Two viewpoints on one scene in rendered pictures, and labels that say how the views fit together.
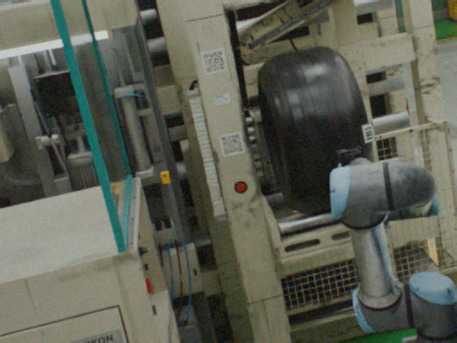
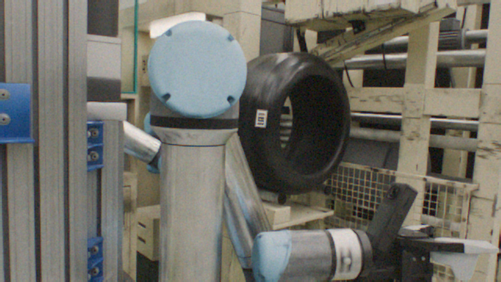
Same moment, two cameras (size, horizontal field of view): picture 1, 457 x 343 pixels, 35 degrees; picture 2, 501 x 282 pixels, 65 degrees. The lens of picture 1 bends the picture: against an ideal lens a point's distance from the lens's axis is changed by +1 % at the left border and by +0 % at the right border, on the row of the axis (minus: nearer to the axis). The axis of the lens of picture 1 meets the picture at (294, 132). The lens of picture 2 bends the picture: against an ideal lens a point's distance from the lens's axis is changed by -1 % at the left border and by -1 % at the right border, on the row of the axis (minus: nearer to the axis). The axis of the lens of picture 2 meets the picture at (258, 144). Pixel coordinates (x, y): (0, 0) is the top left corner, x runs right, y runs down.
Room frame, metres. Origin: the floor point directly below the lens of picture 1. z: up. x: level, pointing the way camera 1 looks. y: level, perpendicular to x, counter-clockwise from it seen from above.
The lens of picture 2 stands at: (1.46, -1.39, 1.27)
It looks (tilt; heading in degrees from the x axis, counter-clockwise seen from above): 6 degrees down; 56
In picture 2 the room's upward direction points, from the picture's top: 3 degrees clockwise
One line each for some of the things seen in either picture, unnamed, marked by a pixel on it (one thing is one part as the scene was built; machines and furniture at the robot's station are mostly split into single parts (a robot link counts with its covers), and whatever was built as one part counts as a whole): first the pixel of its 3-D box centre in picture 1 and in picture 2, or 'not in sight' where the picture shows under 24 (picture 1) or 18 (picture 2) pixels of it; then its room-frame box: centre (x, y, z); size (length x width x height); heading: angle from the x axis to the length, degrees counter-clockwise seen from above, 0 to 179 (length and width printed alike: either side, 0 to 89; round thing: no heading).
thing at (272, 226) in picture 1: (267, 215); not in sight; (2.47, 0.15, 0.90); 0.40 x 0.03 x 0.10; 8
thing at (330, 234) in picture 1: (325, 234); (250, 205); (2.36, -0.04, 0.83); 0.36 x 0.09 x 0.06; 98
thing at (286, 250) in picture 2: not in sight; (291, 258); (1.83, -0.95, 1.04); 0.11 x 0.08 x 0.09; 158
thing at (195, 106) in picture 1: (208, 154); not in sight; (2.40, 0.31, 1.19); 0.05 x 0.04 x 0.48; 8
